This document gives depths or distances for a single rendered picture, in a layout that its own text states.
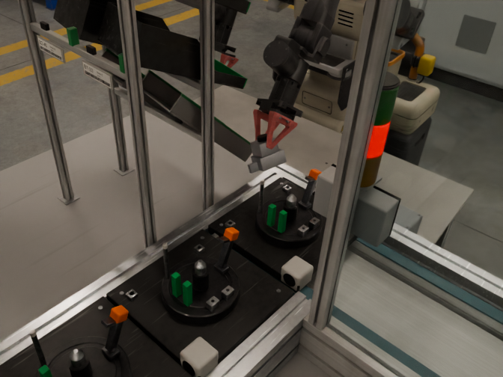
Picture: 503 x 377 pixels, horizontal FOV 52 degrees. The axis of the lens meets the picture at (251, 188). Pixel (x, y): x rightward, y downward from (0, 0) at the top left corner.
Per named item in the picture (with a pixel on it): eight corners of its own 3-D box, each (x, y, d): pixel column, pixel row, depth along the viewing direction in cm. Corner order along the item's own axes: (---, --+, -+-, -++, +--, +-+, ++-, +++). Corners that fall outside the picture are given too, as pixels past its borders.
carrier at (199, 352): (202, 235, 108) (201, 188, 100) (293, 298, 95) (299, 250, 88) (106, 301, 93) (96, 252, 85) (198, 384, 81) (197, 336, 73)
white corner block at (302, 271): (293, 268, 101) (296, 253, 99) (312, 280, 99) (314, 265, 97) (278, 281, 99) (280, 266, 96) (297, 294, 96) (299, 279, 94)
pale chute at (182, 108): (214, 138, 131) (224, 123, 130) (245, 162, 123) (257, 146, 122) (136, 86, 108) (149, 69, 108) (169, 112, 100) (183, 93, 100)
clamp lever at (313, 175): (303, 200, 111) (315, 167, 108) (311, 203, 110) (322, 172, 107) (294, 202, 108) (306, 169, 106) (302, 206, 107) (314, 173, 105)
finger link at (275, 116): (261, 143, 107) (278, 102, 107) (245, 140, 113) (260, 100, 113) (286, 155, 111) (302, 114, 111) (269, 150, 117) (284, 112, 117)
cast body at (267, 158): (276, 158, 118) (269, 130, 116) (287, 161, 114) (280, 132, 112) (245, 171, 114) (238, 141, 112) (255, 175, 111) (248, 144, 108)
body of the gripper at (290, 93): (278, 108, 107) (290, 75, 107) (254, 105, 116) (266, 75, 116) (301, 120, 110) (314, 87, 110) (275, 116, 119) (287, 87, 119)
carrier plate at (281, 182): (279, 182, 123) (280, 176, 122) (365, 231, 111) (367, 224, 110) (207, 232, 108) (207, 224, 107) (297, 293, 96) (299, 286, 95)
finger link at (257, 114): (257, 143, 109) (273, 102, 109) (241, 139, 115) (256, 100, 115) (281, 153, 113) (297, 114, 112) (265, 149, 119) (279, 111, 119)
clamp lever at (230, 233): (221, 261, 96) (232, 226, 93) (228, 267, 95) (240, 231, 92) (207, 265, 93) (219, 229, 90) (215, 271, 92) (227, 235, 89)
